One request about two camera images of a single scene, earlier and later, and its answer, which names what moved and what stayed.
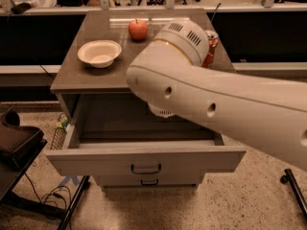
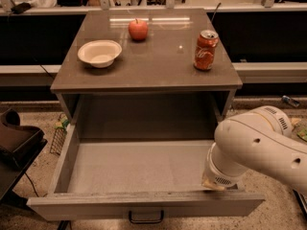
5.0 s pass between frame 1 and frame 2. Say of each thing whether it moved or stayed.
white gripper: moved
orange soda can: stayed
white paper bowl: stayed
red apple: stayed
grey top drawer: moved
